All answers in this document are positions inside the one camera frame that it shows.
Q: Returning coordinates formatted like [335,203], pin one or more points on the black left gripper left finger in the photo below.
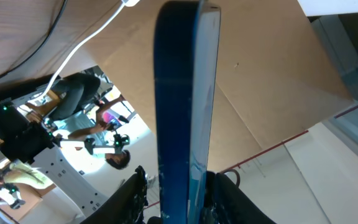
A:
[126,205]

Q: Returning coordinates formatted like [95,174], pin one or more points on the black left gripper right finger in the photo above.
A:
[226,203]

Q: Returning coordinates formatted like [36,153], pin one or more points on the blue Galaxy smartphone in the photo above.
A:
[186,43]

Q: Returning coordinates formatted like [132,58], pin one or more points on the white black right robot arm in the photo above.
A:
[31,143]

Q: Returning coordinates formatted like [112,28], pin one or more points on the seated person in background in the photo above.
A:
[80,90]

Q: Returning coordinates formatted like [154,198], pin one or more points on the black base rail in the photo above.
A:
[24,91]

